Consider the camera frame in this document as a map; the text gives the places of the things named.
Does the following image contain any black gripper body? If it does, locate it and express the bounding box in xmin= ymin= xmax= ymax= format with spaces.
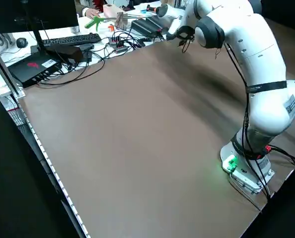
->
xmin=176 ymin=25 xmax=196 ymax=42

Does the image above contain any green plastic hand tool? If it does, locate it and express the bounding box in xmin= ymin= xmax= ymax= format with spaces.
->
xmin=84 ymin=15 xmax=105 ymax=32

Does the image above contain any grey metal bracket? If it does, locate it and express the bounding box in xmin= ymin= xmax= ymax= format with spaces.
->
xmin=114 ymin=11 xmax=129 ymax=31

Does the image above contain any black keyboard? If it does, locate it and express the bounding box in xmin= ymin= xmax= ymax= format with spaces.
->
xmin=41 ymin=33 xmax=102 ymax=48

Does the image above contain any dark brown box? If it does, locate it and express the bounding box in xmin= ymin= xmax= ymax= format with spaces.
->
xmin=46 ymin=45 xmax=84 ymax=65

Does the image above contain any black computer mouse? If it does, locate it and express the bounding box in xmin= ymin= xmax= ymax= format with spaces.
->
xmin=16 ymin=37 xmax=29 ymax=49

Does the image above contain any black computer with red logo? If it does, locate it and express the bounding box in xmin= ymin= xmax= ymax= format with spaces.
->
xmin=7 ymin=53 xmax=64 ymax=88

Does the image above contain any black monitor stand pole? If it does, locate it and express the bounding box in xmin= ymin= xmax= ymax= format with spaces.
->
xmin=22 ymin=0 xmax=47 ymax=53

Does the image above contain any light wooden block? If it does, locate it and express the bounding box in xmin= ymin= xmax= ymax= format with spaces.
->
xmin=103 ymin=4 xmax=125 ymax=19

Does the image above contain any grey white device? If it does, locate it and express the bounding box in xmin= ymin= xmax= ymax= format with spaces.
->
xmin=0 ymin=33 xmax=14 ymax=48

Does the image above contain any aluminium profile post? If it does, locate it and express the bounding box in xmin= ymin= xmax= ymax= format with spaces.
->
xmin=0 ymin=37 xmax=26 ymax=98

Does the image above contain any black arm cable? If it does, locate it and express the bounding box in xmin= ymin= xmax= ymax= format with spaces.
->
xmin=213 ymin=43 xmax=272 ymax=199

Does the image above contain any grey usb hub with plugs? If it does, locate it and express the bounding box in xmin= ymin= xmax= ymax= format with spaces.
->
xmin=108 ymin=36 xmax=129 ymax=54

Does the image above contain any black cable with red plug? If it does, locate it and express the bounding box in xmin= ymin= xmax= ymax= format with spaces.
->
xmin=265 ymin=145 xmax=295 ymax=169

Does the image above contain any black power supply unit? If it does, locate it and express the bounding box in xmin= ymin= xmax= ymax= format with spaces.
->
xmin=131 ymin=16 xmax=168 ymax=37

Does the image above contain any black power adapter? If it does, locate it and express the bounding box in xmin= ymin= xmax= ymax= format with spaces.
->
xmin=81 ymin=49 xmax=93 ymax=62

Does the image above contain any black computer monitor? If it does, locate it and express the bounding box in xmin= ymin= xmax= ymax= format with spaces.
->
xmin=0 ymin=0 xmax=80 ymax=34

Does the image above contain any aluminium table edge rail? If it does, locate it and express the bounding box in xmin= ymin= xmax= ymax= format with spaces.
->
xmin=13 ymin=98 xmax=91 ymax=238

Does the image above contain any black table cable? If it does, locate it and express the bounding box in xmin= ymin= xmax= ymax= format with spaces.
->
xmin=37 ymin=42 xmax=106 ymax=86

